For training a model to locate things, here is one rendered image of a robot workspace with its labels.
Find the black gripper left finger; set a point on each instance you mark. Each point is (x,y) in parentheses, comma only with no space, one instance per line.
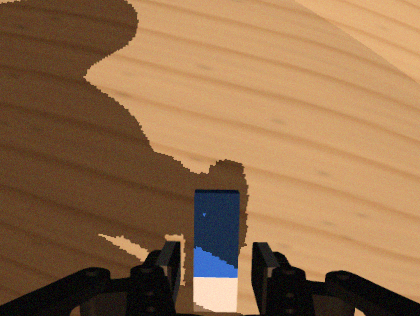
(98,295)

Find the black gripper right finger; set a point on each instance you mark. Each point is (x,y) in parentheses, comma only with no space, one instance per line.
(339,295)

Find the blue and white eraser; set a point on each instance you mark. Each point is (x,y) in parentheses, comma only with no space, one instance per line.
(216,244)

